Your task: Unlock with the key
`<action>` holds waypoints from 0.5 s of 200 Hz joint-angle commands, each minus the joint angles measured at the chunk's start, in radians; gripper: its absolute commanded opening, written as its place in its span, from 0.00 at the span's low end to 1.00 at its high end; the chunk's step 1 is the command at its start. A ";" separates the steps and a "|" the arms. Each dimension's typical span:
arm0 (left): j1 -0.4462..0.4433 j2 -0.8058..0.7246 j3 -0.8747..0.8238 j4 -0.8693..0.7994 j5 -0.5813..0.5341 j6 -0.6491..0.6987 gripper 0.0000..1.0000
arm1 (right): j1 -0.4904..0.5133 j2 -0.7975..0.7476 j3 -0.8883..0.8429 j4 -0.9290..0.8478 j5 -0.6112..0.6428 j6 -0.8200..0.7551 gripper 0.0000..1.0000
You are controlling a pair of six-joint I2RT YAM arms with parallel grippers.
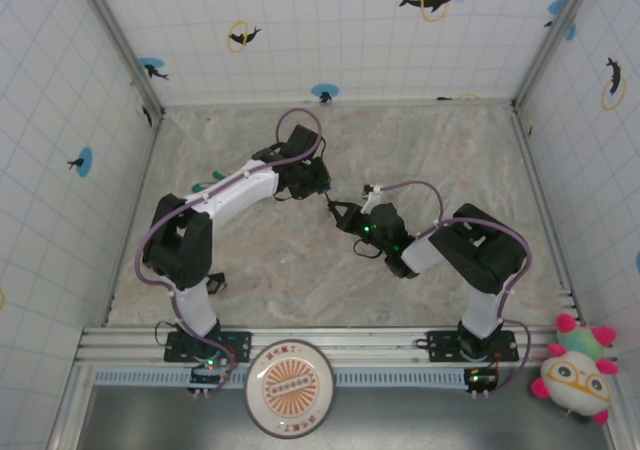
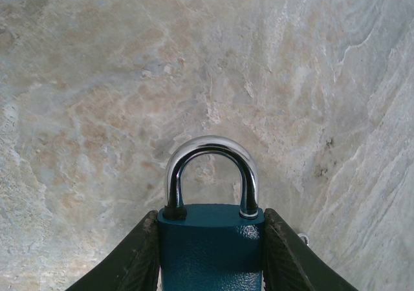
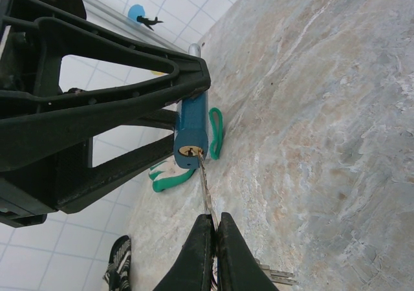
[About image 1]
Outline blue circle dolphin sticker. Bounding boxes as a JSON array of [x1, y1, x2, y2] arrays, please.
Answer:
[[137, 57, 170, 82], [543, 0, 577, 41], [310, 83, 340, 105], [67, 145, 95, 178]]

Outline green-tipped work glove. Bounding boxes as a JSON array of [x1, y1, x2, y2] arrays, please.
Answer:
[[192, 169, 226, 194]]

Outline round plate with orange print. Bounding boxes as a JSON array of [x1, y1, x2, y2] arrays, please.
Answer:
[[244, 340, 335, 439]]

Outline white pink plush toy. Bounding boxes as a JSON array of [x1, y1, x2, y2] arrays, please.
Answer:
[[529, 312, 621, 426]]

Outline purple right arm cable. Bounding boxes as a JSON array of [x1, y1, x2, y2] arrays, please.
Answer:
[[377, 179, 532, 394]]

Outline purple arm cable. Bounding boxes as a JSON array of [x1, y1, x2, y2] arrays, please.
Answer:
[[377, 179, 532, 394], [135, 107, 325, 391]]

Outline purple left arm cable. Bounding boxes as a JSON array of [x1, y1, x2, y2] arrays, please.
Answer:
[[135, 107, 325, 391]]

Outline aluminium mounting rail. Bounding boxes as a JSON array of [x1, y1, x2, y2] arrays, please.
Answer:
[[74, 325, 584, 367]]

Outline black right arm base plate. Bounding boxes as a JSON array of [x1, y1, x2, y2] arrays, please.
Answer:
[[426, 328, 519, 364]]

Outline small dolphin ring sticker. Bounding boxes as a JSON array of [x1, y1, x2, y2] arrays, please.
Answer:
[[227, 19, 263, 54]]

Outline white slotted cable duct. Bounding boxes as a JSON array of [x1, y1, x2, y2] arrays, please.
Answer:
[[92, 367, 471, 389]]

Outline aluminium side rail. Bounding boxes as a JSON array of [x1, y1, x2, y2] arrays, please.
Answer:
[[509, 102, 584, 321], [102, 114, 164, 326]]

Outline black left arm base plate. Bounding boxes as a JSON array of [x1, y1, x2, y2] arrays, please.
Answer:
[[164, 329, 253, 364]]

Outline aluminium frame post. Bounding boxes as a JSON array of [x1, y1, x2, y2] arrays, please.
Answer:
[[74, 0, 166, 121], [512, 0, 601, 109]]

